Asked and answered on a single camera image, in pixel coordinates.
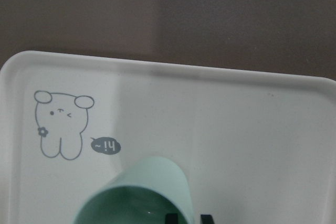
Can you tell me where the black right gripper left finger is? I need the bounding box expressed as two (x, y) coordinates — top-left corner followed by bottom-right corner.
(165, 209), (180, 224)

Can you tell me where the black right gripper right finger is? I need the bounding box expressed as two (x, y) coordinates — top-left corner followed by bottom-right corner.
(199, 209), (215, 224)

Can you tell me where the light green cup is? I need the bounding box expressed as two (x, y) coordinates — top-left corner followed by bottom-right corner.
(73, 156), (195, 223)

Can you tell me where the cream rabbit print tray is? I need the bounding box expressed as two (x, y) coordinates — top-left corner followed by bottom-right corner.
(1, 51), (335, 223)

